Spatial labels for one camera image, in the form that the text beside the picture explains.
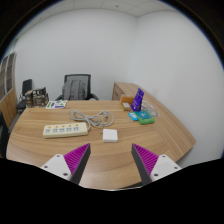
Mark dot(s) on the large dark printed box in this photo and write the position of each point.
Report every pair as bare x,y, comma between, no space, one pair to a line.
41,100

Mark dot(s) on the teal box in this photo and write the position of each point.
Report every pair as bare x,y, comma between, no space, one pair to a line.
142,114

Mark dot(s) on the purple standing package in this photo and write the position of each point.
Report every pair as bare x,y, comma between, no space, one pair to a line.
137,100

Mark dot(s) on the wooden glass-door cabinet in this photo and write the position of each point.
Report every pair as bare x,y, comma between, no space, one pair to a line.
10,106

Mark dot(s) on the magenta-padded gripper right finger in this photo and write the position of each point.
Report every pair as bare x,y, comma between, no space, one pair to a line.
164,165

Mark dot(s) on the white green purple leaflet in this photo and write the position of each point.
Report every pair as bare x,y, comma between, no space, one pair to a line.
56,104

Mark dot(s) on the orange box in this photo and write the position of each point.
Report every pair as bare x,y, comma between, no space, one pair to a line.
126,99

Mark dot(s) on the small yellow labelled box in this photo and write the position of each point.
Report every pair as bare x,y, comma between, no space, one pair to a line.
126,106

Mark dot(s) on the cream power strip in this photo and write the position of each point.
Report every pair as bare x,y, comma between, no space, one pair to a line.
65,130

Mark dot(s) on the black visitor chair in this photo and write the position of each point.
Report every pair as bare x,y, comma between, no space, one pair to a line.
26,85

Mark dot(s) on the flat dark printed box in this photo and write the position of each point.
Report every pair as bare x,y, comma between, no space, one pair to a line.
40,91

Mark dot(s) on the small blue box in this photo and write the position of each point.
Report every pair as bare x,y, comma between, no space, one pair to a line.
133,116

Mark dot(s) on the green box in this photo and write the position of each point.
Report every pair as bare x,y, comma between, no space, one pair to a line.
147,121

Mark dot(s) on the clear plastic container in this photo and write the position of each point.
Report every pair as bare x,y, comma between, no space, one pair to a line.
151,108

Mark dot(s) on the grey backpack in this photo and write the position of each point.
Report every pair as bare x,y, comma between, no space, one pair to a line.
74,90

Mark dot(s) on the black leather armchair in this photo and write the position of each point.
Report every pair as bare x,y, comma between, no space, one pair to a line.
3,133

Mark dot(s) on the white charger block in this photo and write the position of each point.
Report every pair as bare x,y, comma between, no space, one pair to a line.
110,135

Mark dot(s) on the small brown cardboard box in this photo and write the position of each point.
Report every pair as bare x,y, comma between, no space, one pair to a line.
29,99

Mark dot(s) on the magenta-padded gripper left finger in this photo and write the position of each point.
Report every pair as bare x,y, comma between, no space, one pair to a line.
59,165

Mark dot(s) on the low wooden side cabinet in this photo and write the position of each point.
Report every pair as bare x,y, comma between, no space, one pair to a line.
118,90

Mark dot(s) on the black mesh office chair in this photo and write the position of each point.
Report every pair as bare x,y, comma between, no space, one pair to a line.
87,78

